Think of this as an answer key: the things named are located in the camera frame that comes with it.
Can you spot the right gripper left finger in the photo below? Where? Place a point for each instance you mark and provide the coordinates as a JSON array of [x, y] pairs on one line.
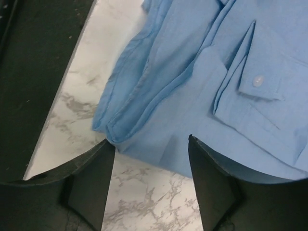
[[70, 197]]

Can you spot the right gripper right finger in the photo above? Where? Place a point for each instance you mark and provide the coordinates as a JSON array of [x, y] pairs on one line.
[[233, 197]]

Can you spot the light blue long sleeve shirt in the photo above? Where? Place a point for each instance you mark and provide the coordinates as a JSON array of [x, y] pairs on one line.
[[233, 73]]

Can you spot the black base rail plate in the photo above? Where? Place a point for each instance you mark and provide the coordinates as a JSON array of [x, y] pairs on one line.
[[33, 59]]

